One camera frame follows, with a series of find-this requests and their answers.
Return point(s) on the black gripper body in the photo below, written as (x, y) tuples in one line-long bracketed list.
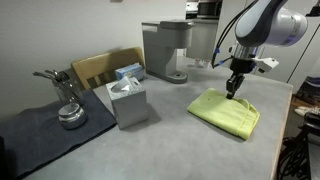
[(240, 67)]

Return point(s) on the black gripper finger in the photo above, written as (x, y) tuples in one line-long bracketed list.
[(230, 89), (239, 81)]

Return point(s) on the yellow-green cloth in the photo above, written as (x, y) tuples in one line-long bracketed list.
[(236, 116)]

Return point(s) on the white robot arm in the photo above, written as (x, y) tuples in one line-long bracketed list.
[(264, 23)]

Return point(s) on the dark blue cloth mat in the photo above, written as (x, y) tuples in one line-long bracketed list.
[(35, 137)]

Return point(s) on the coffee pod cup near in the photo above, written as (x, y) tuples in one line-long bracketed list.
[(207, 63)]

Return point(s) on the coffee pod cup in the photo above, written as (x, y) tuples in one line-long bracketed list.
[(198, 62), (207, 63)]

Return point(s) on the coffee pod cup far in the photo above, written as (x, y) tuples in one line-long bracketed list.
[(198, 62)]

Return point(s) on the black microwave oven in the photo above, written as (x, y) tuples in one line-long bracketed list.
[(209, 8)]

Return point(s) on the grey pod coffee machine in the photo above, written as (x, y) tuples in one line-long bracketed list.
[(161, 40)]

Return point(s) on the blue wipes box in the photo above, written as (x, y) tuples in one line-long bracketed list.
[(134, 70)]

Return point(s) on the black tripod stand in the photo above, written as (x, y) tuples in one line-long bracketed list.
[(294, 159)]

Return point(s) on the grey tissue box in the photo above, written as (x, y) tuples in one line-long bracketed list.
[(128, 99)]

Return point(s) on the wooden chair back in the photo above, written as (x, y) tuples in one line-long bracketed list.
[(99, 70)]

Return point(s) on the round metal lid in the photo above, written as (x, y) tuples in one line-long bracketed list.
[(72, 116)]

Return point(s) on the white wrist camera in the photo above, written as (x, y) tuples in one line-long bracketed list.
[(266, 64)]

